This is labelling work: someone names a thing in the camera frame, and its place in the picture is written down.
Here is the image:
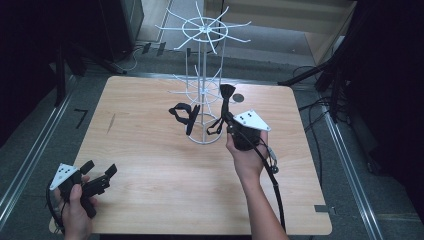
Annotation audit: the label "black bow tie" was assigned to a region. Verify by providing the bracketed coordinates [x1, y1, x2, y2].
[168, 102, 201, 137]
[206, 83, 237, 136]

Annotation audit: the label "black stand leg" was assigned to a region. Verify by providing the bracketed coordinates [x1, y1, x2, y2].
[277, 56, 336, 88]

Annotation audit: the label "black floor cables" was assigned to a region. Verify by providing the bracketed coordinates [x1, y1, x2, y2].
[292, 64, 351, 183]

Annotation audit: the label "white wire rack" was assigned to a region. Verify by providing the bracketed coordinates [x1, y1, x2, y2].
[155, 0, 253, 146]

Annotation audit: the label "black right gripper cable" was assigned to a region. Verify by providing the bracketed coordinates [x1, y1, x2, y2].
[248, 134, 288, 233]

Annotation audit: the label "black stand legs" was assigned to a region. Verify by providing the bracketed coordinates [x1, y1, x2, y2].
[54, 39, 128, 108]

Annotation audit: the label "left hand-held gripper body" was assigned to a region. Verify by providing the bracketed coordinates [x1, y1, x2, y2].
[48, 162, 113, 220]

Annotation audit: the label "person's right hand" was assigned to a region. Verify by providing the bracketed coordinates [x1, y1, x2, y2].
[225, 129, 270, 184]

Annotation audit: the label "black floor tape mark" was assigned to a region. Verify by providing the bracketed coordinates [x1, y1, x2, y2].
[73, 108, 90, 130]

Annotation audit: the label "person's left hand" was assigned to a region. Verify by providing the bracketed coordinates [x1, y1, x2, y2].
[52, 175, 100, 240]

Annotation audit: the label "black cabinet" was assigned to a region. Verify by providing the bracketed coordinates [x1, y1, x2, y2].
[98, 0, 145, 63]

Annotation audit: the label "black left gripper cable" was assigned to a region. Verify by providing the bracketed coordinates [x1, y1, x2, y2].
[44, 179, 68, 236]

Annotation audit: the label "metal floor rail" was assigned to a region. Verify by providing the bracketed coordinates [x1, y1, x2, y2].
[0, 74, 78, 223]
[321, 108, 384, 240]

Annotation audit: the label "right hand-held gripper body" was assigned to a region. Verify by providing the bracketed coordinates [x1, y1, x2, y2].
[227, 109, 272, 152]

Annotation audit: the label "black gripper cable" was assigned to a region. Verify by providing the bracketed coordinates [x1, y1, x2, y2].
[248, 134, 288, 233]
[44, 179, 68, 236]

